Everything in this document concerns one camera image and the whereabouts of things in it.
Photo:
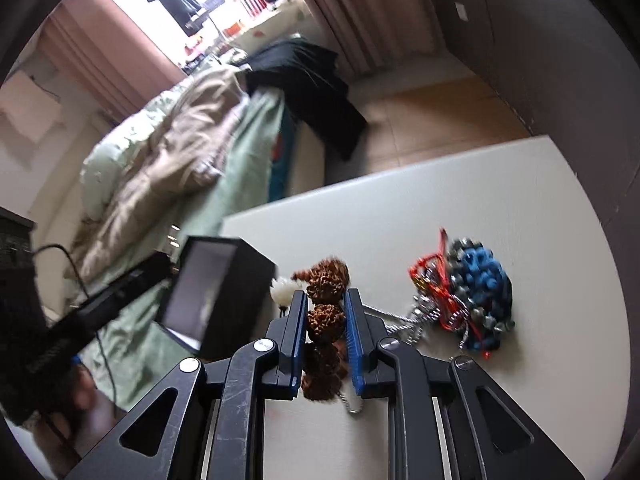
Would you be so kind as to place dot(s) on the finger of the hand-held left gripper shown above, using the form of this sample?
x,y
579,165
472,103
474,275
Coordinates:
x,y
137,280

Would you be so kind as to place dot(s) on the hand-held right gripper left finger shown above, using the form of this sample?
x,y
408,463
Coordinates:
x,y
299,340

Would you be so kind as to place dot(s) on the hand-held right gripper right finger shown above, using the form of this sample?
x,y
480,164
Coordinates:
x,y
353,340

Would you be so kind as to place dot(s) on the black jewelry box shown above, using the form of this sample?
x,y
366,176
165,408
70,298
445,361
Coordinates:
x,y
200,285

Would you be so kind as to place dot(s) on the person's left hand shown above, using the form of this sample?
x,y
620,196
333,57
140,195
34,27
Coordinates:
x,y
92,390

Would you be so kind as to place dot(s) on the white carved flower bead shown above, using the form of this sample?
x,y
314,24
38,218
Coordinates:
x,y
282,291

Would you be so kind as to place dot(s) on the pale green printed duvet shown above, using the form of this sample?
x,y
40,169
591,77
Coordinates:
x,y
115,160

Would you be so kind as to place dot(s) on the beige blanket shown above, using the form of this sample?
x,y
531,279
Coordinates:
x,y
170,160

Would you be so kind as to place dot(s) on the cloth-covered air conditioner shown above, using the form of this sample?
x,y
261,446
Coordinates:
x,y
30,105

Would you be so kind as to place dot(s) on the pink curtain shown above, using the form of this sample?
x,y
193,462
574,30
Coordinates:
x,y
110,55
360,15

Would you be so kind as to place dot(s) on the black garment on bed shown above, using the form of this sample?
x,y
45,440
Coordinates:
x,y
310,90

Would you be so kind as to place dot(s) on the desk with floral cloth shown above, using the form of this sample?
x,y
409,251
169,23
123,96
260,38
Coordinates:
x,y
275,22

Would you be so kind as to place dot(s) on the white wall switch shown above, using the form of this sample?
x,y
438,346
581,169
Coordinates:
x,y
462,12

